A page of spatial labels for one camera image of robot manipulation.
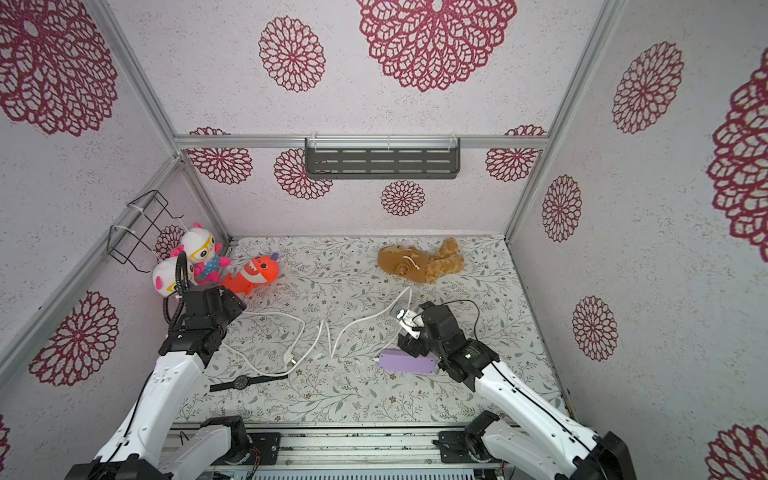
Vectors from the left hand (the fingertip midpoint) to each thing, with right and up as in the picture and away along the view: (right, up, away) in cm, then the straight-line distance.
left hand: (227, 304), depth 81 cm
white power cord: (+15, -16, +6) cm, 23 cm away
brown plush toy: (+56, +10, +19) cm, 60 cm away
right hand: (+51, -2, -2) cm, 51 cm away
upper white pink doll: (-15, +16, +13) cm, 26 cm away
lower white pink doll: (-19, +8, +2) cm, 21 cm away
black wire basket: (-22, +17, -5) cm, 28 cm away
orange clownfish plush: (+1, +9, +19) cm, 21 cm away
